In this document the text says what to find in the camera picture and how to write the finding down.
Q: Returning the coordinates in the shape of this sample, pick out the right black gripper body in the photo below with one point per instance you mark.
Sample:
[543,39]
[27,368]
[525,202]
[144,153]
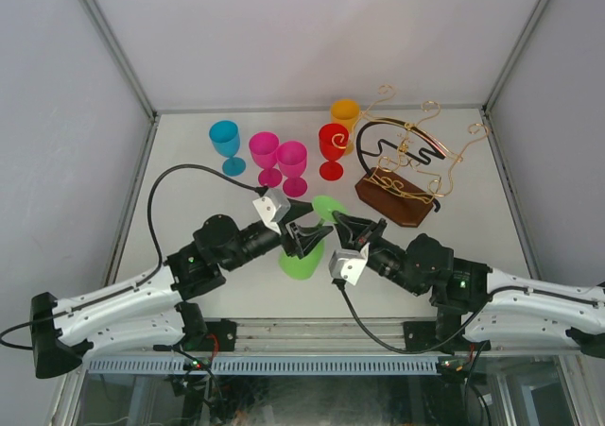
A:
[388,260]

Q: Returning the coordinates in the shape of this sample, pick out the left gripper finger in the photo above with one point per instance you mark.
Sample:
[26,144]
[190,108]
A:
[297,209]
[301,241]

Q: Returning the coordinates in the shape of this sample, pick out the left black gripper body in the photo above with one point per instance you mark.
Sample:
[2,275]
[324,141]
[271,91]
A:
[255,245]

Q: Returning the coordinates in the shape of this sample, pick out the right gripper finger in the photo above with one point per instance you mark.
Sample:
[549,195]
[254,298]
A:
[349,238]
[366,225]

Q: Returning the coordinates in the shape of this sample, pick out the green plastic wine glass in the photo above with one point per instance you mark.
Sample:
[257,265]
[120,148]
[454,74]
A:
[303,269]

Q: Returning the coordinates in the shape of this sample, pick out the pink wine glass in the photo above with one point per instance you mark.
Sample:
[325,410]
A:
[263,147]
[292,160]

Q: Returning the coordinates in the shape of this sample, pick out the gold wire wine glass rack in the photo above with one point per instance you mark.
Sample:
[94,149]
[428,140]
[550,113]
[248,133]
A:
[405,181]

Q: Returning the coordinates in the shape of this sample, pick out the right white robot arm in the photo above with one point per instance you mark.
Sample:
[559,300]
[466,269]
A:
[477,305]

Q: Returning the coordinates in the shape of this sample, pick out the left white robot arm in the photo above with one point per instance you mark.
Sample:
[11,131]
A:
[157,308]

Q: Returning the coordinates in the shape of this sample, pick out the red plastic wine glass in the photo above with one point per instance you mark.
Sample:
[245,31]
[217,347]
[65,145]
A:
[333,141]

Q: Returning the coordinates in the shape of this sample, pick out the blue plastic wine glass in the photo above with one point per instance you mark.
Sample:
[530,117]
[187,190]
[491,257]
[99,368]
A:
[225,139]

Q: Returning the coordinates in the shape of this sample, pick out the orange plastic wine glass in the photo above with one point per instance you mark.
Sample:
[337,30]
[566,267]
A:
[346,112]

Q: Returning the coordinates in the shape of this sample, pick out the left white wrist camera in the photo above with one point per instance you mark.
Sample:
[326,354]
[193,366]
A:
[272,207]

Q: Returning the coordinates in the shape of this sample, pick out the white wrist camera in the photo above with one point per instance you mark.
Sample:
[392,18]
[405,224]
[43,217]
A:
[272,207]
[348,264]

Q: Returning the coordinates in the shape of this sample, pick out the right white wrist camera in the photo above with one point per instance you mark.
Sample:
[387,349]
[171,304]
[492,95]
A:
[348,264]

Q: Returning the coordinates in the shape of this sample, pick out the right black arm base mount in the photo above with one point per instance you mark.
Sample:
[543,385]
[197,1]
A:
[422,336]

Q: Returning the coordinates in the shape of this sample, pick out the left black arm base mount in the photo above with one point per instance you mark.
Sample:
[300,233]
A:
[221,334]

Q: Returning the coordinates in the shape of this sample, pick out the aluminium front rail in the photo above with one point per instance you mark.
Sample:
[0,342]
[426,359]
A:
[343,335]

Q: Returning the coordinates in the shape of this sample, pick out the grey slotted cable duct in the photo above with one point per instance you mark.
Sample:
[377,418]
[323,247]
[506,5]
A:
[269,365]

